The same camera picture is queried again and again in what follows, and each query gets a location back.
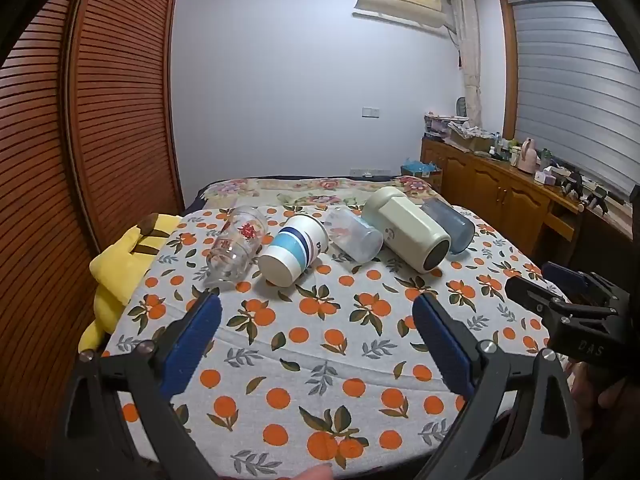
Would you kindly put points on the wooden sideboard cabinet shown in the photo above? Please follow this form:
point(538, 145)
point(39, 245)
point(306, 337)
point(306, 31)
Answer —
point(500, 195)

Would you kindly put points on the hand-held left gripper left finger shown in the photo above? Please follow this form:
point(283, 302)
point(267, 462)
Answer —
point(192, 347)

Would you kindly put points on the blue translucent plastic cup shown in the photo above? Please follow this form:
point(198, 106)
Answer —
point(452, 225)

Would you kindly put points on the clear glass cup red print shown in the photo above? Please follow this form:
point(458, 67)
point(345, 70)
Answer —
point(235, 245)

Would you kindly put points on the pink thermos jug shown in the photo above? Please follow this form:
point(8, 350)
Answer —
point(526, 156)

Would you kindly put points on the teal plastic bag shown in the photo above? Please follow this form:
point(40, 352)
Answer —
point(417, 166)

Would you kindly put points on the tissue box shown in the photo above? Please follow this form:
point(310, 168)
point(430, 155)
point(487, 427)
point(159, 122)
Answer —
point(545, 176)

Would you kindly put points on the yellow plush toy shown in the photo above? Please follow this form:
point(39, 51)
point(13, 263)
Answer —
point(117, 270)

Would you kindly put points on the small grey fan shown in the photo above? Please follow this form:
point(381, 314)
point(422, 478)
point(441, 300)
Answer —
point(462, 106)

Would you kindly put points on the white wall switch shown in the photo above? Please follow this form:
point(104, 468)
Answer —
point(370, 112)

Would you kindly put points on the pile of boxes and papers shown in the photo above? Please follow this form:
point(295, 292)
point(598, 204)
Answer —
point(457, 132)

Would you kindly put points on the floral quilt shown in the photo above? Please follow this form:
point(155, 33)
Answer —
point(310, 187)

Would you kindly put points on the grey window blind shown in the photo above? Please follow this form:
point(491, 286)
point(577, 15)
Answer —
point(580, 90)

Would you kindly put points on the wooden louvered wardrobe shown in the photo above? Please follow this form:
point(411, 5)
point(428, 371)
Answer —
point(75, 135)

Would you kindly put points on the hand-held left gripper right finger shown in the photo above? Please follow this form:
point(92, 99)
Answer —
point(442, 345)

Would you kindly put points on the white wall socket strip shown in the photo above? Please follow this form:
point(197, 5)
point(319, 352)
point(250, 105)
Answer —
point(370, 172)

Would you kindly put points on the wrapped air conditioner pipe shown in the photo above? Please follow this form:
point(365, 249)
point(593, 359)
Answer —
point(469, 60)

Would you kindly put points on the person's right hand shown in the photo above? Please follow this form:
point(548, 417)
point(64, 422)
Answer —
point(585, 385)

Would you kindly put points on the orange fruit print bedsheet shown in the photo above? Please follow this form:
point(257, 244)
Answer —
point(320, 360)

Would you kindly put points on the white blue striped paper cup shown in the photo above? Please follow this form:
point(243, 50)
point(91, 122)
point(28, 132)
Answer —
point(292, 252)

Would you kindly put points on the person's left hand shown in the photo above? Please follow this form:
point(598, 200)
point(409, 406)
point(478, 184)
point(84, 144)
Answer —
point(312, 473)

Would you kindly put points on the cream green thermos cup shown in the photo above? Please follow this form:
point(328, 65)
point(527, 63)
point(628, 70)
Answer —
point(405, 227)

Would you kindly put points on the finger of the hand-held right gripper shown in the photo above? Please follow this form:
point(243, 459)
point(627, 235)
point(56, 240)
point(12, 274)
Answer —
point(567, 275)
point(532, 294)

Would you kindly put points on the clear plastic cup pink print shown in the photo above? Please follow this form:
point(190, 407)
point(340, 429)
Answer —
point(355, 237)

